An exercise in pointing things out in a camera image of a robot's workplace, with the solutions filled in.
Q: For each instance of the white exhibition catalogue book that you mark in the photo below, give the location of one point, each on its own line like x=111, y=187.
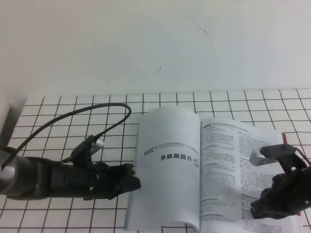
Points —
x=198, y=172

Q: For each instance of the white box at left edge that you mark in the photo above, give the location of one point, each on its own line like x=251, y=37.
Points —
x=10, y=110

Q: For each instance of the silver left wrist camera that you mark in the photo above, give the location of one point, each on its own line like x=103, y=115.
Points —
x=96, y=146

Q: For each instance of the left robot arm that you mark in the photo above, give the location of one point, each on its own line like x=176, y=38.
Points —
x=34, y=178

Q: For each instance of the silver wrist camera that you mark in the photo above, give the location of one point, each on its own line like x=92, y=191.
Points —
x=96, y=146
x=269, y=154

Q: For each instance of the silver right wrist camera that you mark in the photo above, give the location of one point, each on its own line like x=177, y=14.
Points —
x=269, y=154

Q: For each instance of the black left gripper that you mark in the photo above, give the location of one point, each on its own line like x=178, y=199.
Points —
x=84, y=179

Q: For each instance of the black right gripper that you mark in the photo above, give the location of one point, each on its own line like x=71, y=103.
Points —
x=290, y=192

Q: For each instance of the white black-grid tablecloth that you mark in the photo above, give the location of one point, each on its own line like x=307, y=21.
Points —
x=285, y=110

